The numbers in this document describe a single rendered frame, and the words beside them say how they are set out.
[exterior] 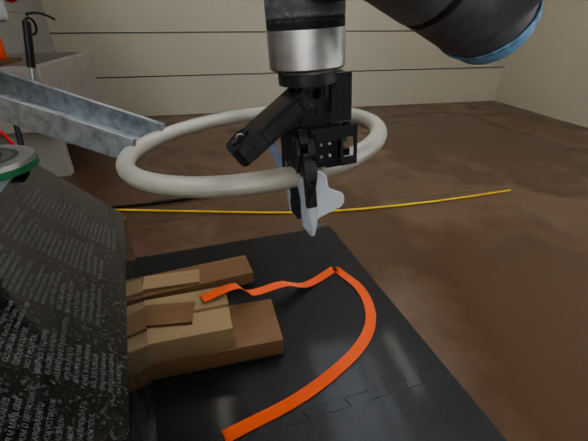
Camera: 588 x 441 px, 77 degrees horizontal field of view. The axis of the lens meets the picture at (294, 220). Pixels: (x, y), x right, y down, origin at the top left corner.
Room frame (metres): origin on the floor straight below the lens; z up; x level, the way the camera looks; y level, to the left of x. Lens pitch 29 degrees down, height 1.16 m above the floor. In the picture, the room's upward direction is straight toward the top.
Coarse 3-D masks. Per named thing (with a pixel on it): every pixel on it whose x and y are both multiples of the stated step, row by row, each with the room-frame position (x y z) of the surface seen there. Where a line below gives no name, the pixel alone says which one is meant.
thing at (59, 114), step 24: (0, 72) 0.83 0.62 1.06; (0, 96) 0.70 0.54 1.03; (24, 96) 0.82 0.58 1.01; (48, 96) 0.81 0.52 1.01; (72, 96) 0.80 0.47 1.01; (0, 120) 0.71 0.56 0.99; (24, 120) 0.70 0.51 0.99; (48, 120) 0.69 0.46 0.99; (72, 120) 0.68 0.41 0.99; (96, 120) 0.79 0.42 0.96; (120, 120) 0.78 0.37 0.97; (144, 120) 0.77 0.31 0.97; (96, 144) 0.67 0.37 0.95; (120, 144) 0.66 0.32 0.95
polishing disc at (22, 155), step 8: (8, 144) 0.90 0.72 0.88; (8, 152) 0.84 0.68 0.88; (16, 152) 0.84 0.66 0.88; (24, 152) 0.84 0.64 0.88; (32, 152) 0.84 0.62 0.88; (0, 160) 0.78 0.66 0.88; (8, 160) 0.78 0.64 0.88; (16, 160) 0.78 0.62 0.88; (24, 160) 0.79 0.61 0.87; (32, 160) 0.82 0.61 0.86; (0, 168) 0.74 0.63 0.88; (8, 168) 0.75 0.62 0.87; (16, 168) 0.76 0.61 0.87
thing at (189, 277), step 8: (176, 272) 1.40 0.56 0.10; (184, 272) 1.40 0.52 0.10; (192, 272) 1.40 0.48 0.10; (144, 280) 1.34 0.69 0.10; (152, 280) 1.34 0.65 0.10; (160, 280) 1.34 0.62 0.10; (168, 280) 1.34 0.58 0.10; (176, 280) 1.34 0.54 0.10; (184, 280) 1.34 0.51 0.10; (192, 280) 1.34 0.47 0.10; (144, 288) 1.29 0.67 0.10; (152, 288) 1.29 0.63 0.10; (160, 288) 1.30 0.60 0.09; (168, 288) 1.30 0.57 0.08
